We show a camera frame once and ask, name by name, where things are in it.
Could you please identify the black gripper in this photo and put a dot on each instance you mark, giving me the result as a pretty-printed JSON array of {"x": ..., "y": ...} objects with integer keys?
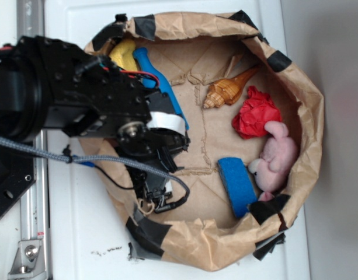
[{"x": 151, "y": 132}]

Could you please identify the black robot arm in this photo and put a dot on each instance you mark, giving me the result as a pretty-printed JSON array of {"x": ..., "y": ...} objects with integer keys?
[{"x": 48, "y": 84}]

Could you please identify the blue plastic bottle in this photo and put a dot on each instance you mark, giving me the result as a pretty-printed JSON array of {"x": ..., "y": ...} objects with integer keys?
[{"x": 141, "y": 56}]

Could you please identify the brown conch seashell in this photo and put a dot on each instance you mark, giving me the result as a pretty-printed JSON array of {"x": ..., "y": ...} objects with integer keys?
[{"x": 228, "y": 91}]

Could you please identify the blue sponge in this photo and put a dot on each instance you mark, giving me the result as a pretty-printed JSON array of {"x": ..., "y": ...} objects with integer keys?
[{"x": 237, "y": 184}]

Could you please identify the red crumpled paper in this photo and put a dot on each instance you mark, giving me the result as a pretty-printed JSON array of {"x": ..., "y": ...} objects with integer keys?
[{"x": 256, "y": 111}]

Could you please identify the yellow microfiber cloth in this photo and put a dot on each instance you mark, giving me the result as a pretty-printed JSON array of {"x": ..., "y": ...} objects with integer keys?
[{"x": 122, "y": 55}]

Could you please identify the brown paper bag bin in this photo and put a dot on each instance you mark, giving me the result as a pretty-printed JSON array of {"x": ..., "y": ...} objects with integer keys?
[{"x": 193, "y": 50}]

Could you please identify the pink plush toy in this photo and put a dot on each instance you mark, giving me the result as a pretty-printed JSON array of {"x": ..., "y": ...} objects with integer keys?
[{"x": 273, "y": 166}]

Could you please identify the white tray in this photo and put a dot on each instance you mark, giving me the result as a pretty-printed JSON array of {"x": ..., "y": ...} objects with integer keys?
[{"x": 88, "y": 239}]

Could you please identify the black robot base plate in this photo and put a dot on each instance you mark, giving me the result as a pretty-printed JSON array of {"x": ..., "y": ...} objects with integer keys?
[{"x": 17, "y": 174}]

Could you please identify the aluminium rail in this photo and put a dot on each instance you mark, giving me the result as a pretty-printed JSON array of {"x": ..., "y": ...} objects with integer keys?
[{"x": 34, "y": 205}]

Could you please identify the metal corner bracket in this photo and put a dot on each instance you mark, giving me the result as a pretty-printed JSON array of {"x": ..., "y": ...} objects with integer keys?
[{"x": 29, "y": 261}]

